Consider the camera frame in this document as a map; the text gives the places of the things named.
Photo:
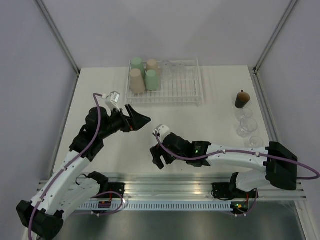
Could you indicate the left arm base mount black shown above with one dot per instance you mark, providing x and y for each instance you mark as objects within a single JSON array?
[{"x": 118, "y": 187}]

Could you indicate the beige cup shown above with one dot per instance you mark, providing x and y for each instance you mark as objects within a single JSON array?
[
  {"x": 137, "y": 85},
  {"x": 152, "y": 64}
]

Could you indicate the aluminium frame post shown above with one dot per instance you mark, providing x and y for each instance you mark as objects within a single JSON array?
[
  {"x": 275, "y": 34},
  {"x": 57, "y": 35}
]

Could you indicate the right aluminium frame post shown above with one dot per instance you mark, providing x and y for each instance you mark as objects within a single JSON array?
[{"x": 275, "y": 34}]

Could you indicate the aluminium mounting rail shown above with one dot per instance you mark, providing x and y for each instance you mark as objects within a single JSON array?
[{"x": 161, "y": 186}]

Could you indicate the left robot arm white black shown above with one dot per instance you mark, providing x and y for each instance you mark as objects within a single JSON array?
[{"x": 45, "y": 214}]

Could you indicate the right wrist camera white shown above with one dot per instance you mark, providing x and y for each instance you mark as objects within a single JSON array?
[{"x": 162, "y": 131}]

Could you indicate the green cup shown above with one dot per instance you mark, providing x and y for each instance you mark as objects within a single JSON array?
[
  {"x": 137, "y": 63},
  {"x": 151, "y": 80}
]

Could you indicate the dark brown mug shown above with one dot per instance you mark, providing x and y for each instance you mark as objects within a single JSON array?
[{"x": 242, "y": 99}]

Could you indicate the green cup front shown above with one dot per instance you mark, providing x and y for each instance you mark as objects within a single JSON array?
[{"x": 151, "y": 80}]

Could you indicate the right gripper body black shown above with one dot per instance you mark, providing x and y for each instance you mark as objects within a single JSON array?
[{"x": 163, "y": 151}]

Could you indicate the beige cup rear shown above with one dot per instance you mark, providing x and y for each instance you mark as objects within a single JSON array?
[{"x": 152, "y": 64}]

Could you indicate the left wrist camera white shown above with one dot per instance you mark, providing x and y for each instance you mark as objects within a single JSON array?
[{"x": 112, "y": 101}]

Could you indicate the white wire dish rack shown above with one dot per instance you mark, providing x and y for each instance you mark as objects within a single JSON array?
[{"x": 172, "y": 89}]

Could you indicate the green cup rear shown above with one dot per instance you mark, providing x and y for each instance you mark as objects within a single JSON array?
[{"x": 137, "y": 63}]

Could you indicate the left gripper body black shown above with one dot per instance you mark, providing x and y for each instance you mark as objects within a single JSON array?
[{"x": 126, "y": 125}]

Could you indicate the white slotted cable duct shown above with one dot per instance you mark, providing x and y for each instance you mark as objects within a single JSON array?
[{"x": 223, "y": 206}]

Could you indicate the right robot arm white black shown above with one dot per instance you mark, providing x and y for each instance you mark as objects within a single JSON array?
[{"x": 273, "y": 165}]

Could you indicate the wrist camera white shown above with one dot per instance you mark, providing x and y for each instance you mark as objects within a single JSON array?
[
  {"x": 162, "y": 131},
  {"x": 112, "y": 101}
]

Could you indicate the left aluminium frame post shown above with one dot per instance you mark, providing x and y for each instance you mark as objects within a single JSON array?
[{"x": 57, "y": 35}]

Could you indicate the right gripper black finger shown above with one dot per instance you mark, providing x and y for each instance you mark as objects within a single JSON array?
[
  {"x": 168, "y": 159},
  {"x": 156, "y": 157}
]

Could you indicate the beige cup front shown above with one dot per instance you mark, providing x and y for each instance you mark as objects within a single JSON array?
[{"x": 137, "y": 85}]

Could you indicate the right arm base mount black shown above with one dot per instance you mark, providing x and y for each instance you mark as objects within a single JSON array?
[{"x": 221, "y": 191}]

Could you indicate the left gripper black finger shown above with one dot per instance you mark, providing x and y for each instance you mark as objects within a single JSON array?
[
  {"x": 132, "y": 114},
  {"x": 136, "y": 123}
]

